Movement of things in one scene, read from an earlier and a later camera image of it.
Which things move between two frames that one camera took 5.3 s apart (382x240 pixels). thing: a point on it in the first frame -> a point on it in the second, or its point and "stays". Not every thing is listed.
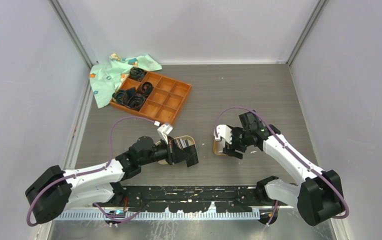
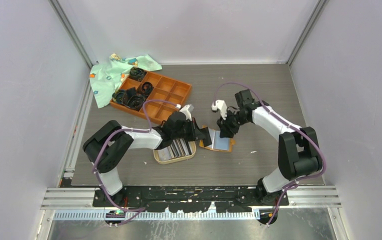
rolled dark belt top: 137,74 stays
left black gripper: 175,154 -> 196,133
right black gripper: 234,131 -> 225,127
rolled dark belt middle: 146,89 stays
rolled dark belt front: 132,100 stays
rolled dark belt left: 118,96 stays
